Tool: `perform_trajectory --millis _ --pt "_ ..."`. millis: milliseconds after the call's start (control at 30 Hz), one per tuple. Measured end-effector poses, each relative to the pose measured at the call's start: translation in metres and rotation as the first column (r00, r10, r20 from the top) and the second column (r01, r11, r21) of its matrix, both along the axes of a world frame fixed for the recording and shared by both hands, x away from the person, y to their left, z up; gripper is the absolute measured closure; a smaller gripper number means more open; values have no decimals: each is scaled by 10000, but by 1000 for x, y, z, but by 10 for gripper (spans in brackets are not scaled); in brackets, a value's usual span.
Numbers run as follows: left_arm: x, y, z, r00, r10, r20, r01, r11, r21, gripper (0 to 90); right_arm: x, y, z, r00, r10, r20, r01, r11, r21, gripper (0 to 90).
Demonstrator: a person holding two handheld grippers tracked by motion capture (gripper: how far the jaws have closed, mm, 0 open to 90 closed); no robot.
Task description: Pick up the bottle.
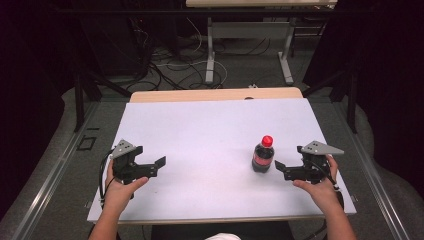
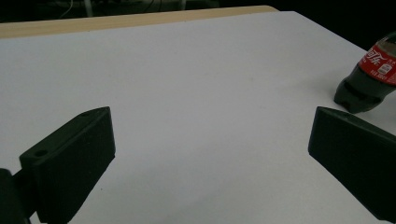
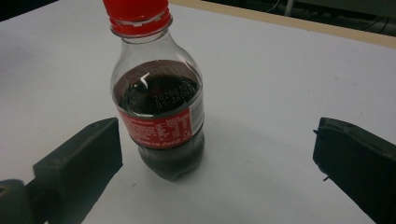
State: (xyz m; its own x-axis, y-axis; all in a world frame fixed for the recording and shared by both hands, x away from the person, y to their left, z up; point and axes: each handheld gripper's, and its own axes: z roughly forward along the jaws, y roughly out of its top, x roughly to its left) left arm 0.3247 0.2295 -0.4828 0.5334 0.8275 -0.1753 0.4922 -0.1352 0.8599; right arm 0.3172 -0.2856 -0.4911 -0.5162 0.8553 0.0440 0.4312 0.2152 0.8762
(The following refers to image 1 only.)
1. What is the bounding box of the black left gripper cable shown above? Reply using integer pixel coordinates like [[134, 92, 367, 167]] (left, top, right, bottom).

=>
[[98, 149, 116, 205]]

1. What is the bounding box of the person's right hand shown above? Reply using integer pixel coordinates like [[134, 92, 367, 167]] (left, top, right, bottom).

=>
[[292, 153, 344, 218]]

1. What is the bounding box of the light wooden table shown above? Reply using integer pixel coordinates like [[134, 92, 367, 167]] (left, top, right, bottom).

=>
[[87, 87, 358, 226]]

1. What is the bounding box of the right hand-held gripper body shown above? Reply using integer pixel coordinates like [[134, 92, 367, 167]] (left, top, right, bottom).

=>
[[283, 140, 345, 185]]

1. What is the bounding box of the white desk with metal legs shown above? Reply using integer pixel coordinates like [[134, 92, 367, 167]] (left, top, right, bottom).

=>
[[185, 0, 338, 85]]

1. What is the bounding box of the tangle of black floor cables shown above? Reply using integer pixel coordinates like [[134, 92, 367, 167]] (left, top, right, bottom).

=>
[[126, 16, 271, 92]]

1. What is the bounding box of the person's left hand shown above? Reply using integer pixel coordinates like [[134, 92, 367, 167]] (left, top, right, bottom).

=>
[[104, 159, 149, 214]]

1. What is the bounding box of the black metal stand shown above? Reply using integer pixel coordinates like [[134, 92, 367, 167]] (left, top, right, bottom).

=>
[[301, 66, 359, 134], [73, 59, 133, 133]]

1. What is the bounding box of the person's white clothing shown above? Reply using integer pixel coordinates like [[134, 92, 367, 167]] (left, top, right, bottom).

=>
[[204, 233, 242, 240]]

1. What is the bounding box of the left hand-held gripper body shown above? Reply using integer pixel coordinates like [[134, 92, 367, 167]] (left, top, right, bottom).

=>
[[110, 139, 158, 185]]

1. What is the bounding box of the cola bottle with red label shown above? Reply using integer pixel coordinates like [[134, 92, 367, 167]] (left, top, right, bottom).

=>
[[251, 134, 276, 174]]

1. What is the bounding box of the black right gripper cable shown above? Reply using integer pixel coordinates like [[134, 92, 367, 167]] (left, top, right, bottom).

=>
[[304, 159, 345, 240]]

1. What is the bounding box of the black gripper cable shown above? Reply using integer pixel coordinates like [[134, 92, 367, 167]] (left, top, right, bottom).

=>
[[304, 159, 345, 240], [98, 149, 116, 205]]

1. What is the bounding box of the aluminium floor rail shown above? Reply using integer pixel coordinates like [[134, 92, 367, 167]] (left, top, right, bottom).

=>
[[9, 101, 101, 240], [333, 101, 411, 240]]

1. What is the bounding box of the white floor cable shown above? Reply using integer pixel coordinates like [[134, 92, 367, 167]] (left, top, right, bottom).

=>
[[156, 16, 229, 86]]

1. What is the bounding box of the black horizontal bar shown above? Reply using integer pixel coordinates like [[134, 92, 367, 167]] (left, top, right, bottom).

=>
[[54, 7, 336, 15]]

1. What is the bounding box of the dark curtain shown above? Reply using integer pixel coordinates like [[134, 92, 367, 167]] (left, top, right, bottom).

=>
[[303, 0, 424, 201], [0, 0, 79, 219]]

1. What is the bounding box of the white table cover sheet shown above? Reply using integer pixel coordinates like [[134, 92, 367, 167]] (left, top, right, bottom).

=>
[[87, 98, 357, 223]]

